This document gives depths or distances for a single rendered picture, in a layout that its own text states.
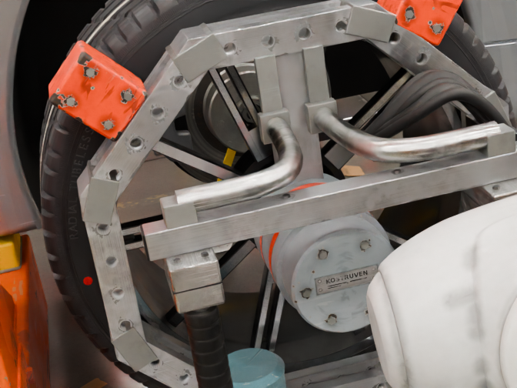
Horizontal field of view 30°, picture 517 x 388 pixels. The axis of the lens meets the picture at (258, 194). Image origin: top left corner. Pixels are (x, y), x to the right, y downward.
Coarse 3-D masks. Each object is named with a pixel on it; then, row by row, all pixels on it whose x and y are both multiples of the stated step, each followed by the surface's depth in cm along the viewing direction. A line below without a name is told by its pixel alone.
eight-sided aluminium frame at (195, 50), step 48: (336, 0) 116; (192, 48) 109; (240, 48) 110; (288, 48) 112; (384, 48) 114; (432, 48) 115; (144, 144) 112; (96, 192) 112; (96, 240) 115; (144, 336) 120; (192, 384) 124; (288, 384) 133; (336, 384) 130; (384, 384) 132
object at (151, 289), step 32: (384, 64) 147; (224, 96) 123; (384, 96) 128; (256, 128) 125; (416, 128) 146; (448, 128) 131; (192, 160) 125; (256, 160) 127; (128, 224) 127; (384, 224) 155; (416, 224) 146; (128, 256) 137; (224, 256) 132; (160, 288) 143; (160, 320) 130; (224, 320) 146; (256, 320) 136; (288, 320) 148; (288, 352) 140; (320, 352) 139; (352, 352) 138
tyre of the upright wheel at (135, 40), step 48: (144, 0) 120; (192, 0) 116; (240, 0) 117; (288, 0) 118; (96, 48) 119; (144, 48) 116; (480, 48) 126; (48, 144) 122; (96, 144) 119; (48, 192) 120; (48, 240) 123; (96, 288) 126; (96, 336) 128; (144, 384) 134
